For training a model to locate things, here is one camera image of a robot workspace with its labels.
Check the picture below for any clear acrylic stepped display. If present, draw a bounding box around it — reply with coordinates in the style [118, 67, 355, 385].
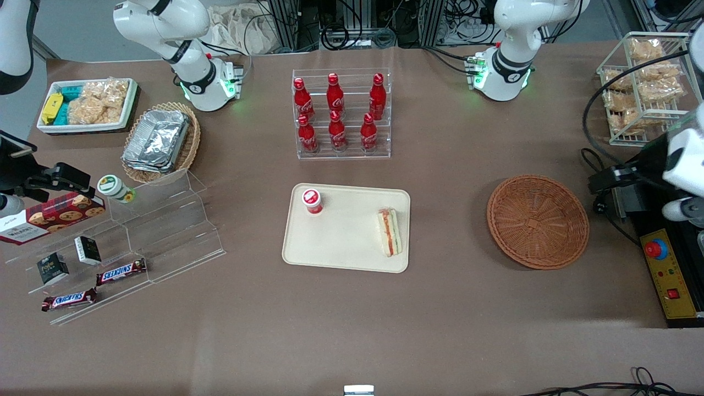
[5, 168, 226, 326]

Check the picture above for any small black drink carton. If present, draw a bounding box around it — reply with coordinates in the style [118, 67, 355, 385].
[74, 235, 102, 266]
[37, 252, 70, 285]

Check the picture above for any teal snack packet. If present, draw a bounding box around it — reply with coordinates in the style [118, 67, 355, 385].
[55, 85, 83, 124]

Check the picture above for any black power cable with plug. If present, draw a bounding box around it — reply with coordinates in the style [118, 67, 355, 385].
[581, 147, 641, 248]

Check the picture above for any oval tan wicker basket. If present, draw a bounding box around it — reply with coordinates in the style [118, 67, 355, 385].
[121, 102, 201, 185]

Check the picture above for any black machine with yellow panel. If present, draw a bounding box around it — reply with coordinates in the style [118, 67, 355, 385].
[610, 184, 704, 329]

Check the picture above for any green and white yogurt bottle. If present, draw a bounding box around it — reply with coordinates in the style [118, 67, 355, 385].
[97, 174, 135, 204]

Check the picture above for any bundle of black background cables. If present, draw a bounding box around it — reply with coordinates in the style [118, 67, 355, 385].
[308, 0, 496, 50]

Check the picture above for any plastic-wrapped sandwich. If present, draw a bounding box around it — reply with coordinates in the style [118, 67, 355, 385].
[377, 207, 403, 258]

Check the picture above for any stack of foil containers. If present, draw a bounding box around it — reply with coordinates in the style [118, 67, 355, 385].
[122, 109, 190, 174]

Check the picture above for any white rectangular plastic bin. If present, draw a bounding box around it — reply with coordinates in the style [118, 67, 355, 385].
[37, 78, 138, 135]

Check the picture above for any black cable on floor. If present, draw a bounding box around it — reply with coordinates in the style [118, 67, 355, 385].
[522, 367, 704, 396]

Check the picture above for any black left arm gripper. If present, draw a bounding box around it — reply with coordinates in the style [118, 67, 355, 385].
[588, 140, 670, 194]

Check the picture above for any white wire rack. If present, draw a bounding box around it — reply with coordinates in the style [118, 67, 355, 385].
[597, 32, 696, 147]

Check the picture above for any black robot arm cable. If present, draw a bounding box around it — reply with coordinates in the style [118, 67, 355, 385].
[582, 51, 691, 166]

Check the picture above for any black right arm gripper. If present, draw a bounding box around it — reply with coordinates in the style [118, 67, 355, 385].
[0, 132, 91, 193]

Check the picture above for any red and white yogurt bottle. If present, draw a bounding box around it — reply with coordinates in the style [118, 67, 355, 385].
[301, 188, 324, 216]

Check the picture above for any clear bag of crispy snack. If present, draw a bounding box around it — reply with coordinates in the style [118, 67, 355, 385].
[69, 80, 130, 124]
[638, 80, 685, 102]
[629, 38, 666, 62]
[610, 110, 641, 135]
[635, 62, 685, 83]
[602, 69, 633, 91]
[602, 90, 633, 111]

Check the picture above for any round brown wicker basket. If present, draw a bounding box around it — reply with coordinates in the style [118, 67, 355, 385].
[487, 174, 590, 271]

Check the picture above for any red cola bottle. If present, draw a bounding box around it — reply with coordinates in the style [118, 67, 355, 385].
[360, 113, 379, 153]
[369, 73, 386, 120]
[293, 77, 315, 122]
[327, 73, 345, 113]
[298, 114, 318, 153]
[328, 110, 348, 152]

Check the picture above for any cream plastic tray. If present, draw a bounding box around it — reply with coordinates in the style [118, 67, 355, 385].
[282, 183, 411, 274]

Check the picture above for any beige crumpled cloth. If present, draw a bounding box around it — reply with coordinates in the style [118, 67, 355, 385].
[209, 5, 276, 56]

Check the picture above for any Snickers chocolate bar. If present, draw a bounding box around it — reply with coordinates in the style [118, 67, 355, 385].
[41, 288, 98, 312]
[96, 258, 147, 287]

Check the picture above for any red tartan cookie box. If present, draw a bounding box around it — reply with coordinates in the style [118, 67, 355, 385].
[0, 191, 106, 245]

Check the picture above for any yellow snack packet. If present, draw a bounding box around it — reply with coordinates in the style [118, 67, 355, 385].
[41, 92, 64, 124]

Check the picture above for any clear acrylic bottle rack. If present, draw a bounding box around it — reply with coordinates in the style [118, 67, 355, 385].
[291, 68, 392, 160]

